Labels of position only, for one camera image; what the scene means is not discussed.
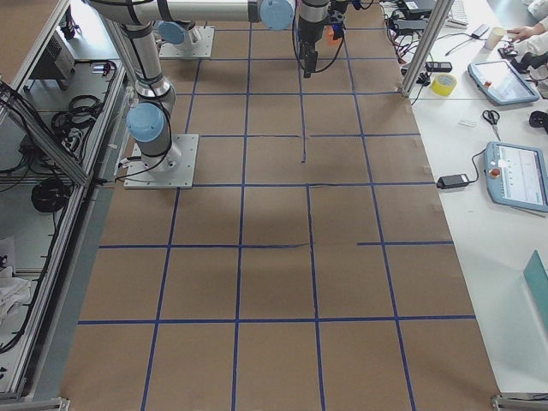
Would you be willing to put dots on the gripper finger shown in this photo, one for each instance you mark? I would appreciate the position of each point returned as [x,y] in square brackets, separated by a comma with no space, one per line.
[309,57]

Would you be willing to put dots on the orange foam cube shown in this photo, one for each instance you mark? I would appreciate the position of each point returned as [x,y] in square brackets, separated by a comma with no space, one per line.
[331,40]

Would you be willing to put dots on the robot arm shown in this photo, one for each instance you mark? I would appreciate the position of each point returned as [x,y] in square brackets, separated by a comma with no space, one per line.
[180,32]
[135,18]

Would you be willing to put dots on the white sleeved forearm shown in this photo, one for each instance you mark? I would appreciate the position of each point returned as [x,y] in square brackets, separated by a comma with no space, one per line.
[537,44]

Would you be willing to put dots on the person's bare hand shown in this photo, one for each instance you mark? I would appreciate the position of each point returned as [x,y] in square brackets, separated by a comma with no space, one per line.
[519,34]

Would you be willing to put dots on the black remote device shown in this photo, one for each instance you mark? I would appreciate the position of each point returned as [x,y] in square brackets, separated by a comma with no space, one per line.
[438,67]

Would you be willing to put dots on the yellow tape roll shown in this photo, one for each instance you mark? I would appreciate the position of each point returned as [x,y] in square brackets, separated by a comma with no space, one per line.
[444,84]

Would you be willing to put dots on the paper cup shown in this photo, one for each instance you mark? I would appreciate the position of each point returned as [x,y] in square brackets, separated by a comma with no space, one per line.
[495,36]

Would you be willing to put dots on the far blue teach pendant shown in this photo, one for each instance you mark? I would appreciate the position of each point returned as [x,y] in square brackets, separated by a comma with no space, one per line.
[501,83]

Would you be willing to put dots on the blue teach pendant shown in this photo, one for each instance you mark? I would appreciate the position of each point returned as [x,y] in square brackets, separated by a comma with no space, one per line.
[516,176]
[501,83]

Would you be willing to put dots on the black power adapter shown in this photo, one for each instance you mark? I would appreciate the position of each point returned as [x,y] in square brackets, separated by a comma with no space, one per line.
[452,181]

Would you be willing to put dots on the near blue teach pendant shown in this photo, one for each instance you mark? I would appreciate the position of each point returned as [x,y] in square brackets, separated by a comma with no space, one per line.
[516,176]

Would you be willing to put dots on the green plastic sheet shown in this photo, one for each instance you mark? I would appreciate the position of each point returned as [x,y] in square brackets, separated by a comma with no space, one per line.
[536,278]

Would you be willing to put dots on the white crumpled cloth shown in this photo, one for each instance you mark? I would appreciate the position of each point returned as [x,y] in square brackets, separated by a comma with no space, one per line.
[15,291]

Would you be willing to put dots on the aluminium frame post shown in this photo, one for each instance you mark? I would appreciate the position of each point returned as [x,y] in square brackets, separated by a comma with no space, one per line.
[434,26]

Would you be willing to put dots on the black handled scissors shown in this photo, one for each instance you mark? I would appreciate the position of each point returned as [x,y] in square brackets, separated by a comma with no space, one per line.
[492,117]

